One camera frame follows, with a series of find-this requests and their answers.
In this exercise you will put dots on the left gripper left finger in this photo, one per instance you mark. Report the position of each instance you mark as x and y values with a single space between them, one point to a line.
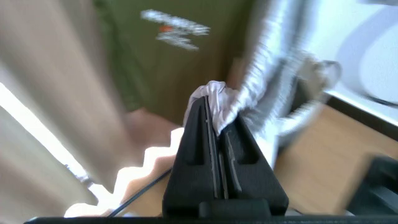
192 174

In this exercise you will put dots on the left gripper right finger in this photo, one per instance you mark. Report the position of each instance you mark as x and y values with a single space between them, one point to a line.
252 177

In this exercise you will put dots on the pale grey shorts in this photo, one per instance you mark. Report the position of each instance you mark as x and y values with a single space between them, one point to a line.
217 99

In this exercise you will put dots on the green printed shirt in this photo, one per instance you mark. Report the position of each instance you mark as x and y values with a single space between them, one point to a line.
174 77

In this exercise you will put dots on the black clothes rack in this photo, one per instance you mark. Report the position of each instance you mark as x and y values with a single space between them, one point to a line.
140 193

